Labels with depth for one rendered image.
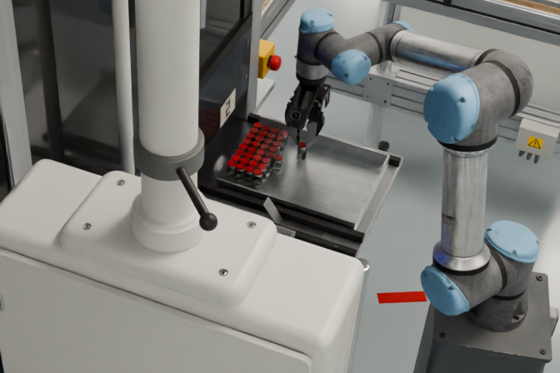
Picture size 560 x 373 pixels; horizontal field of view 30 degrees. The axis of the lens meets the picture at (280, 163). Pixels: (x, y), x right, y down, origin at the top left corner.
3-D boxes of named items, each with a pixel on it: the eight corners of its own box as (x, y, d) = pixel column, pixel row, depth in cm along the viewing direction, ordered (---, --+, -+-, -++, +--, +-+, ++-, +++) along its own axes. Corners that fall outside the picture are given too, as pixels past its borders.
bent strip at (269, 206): (261, 223, 237) (262, 204, 233) (266, 214, 239) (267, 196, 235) (319, 241, 234) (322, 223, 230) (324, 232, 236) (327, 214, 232)
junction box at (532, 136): (512, 148, 329) (519, 126, 323) (516, 139, 333) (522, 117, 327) (551, 159, 326) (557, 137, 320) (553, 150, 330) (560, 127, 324)
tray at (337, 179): (216, 189, 244) (217, 178, 242) (259, 126, 263) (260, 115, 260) (353, 234, 236) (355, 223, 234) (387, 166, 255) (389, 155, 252)
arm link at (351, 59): (387, 47, 224) (356, 22, 230) (346, 62, 218) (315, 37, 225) (382, 77, 229) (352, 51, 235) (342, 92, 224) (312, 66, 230)
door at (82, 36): (40, 271, 178) (1, -29, 139) (162, 116, 211) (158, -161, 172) (43, 272, 178) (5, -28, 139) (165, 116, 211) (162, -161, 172)
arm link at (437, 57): (560, 49, 197) (392, 7, 235) (518, 67, 192) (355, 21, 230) (562, 106, 202) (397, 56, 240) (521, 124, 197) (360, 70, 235)
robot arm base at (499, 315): (525, 286, 240) (535, 256, 233) (527, 337, 228) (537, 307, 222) (459, 276, 241) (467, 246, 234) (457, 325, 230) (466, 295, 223)
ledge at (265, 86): (207, 97, 273) (207, 92, 272) (227, 72, 282) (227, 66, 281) (257, 112, 270) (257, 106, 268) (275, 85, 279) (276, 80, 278)
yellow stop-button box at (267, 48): (237, 72, 266) (237, 49, 261) (247, 57, 271) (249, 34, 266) (264, 81, 264) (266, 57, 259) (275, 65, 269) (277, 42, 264)
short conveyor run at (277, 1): (222, 110, 273) (224, 61, 262) (169, 93, 276) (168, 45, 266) (313, -16, 321) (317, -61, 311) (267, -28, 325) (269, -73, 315)
